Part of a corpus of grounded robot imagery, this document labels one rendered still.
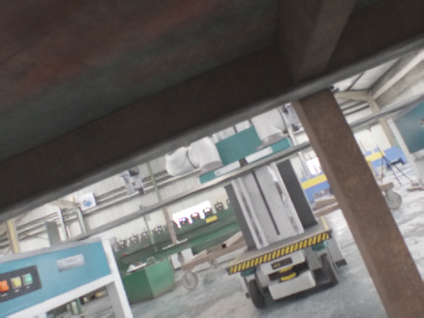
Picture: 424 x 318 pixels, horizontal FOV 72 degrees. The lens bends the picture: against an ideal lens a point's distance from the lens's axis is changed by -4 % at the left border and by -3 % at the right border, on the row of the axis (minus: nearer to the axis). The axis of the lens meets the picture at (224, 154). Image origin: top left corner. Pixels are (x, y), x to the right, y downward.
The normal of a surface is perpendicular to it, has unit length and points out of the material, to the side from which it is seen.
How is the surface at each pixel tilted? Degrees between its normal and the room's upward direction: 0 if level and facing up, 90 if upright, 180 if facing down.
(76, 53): 180
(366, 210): 90
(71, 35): 180
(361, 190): 90
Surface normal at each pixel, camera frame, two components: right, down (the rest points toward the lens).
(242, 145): -0.27, -0.11
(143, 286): -0.45, -0.02
